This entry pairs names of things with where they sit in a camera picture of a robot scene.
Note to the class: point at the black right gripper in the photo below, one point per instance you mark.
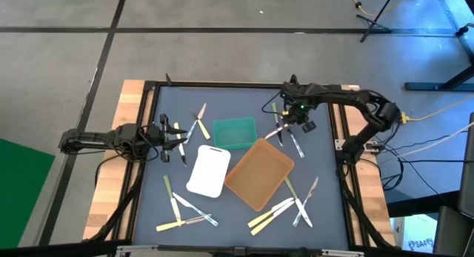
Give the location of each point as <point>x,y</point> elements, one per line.
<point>301,110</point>

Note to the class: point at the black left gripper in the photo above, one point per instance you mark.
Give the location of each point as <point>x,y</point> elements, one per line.
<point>152,138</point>

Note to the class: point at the white plastic bin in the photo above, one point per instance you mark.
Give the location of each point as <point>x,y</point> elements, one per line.
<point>207,172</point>

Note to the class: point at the green plastic bin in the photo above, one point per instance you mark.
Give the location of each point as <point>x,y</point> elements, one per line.
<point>235,133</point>

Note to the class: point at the brown wooden tray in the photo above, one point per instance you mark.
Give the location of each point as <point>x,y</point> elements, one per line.
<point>259,173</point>

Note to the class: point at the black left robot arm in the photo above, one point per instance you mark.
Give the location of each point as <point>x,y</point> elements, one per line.
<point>92,140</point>

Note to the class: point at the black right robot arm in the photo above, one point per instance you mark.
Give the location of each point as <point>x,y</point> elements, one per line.
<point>352,97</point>

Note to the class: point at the aluminium crossbar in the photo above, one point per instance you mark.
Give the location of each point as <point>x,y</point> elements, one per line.
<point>148,247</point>

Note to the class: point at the black tripod stand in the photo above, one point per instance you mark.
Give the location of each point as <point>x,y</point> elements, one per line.
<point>374,23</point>

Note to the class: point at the green floor mat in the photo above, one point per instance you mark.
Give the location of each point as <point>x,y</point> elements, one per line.
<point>22,194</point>

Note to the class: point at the white printed box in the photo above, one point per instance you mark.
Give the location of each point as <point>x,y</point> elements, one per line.
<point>414,235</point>

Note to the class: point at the dark grey cabinet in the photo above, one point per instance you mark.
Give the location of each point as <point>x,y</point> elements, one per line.
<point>466,183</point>

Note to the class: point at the black frame clamp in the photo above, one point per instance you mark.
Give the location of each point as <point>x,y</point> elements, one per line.
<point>169,81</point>
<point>294,80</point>

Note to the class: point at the silver base bracket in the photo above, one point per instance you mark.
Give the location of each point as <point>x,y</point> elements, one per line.
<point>338,144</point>

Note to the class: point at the black table frame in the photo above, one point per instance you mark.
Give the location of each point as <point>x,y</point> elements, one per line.
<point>222,84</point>

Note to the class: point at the black table-level camera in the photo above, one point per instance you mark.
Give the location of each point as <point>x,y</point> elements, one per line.
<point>239,251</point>

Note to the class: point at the black desk leg frame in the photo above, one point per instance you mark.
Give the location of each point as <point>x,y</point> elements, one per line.
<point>426,86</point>

